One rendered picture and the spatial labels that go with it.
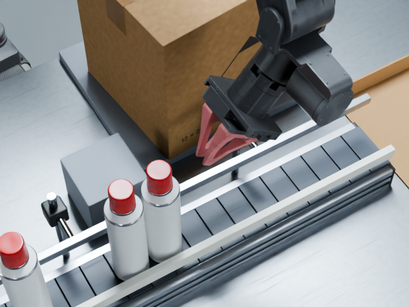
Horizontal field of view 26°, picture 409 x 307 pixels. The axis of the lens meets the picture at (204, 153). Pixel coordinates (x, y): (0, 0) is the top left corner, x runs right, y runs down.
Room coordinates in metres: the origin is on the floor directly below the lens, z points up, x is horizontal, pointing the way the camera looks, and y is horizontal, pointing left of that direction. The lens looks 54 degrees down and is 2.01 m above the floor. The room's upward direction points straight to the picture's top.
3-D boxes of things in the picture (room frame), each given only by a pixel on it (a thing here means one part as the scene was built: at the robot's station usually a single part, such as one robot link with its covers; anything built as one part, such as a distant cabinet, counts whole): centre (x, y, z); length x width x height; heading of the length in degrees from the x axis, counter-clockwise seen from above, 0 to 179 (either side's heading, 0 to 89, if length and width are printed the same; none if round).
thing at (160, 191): (0.64, 0.06, 0.98); 0.05 x 0.05 x 0.20
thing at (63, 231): (0.64, 0.20, 0.91); 0.07 x 0.03 x 0.17; 31
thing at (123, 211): (0.61, 0.10, 0.98); 0.05 x 0.05 x 0.20
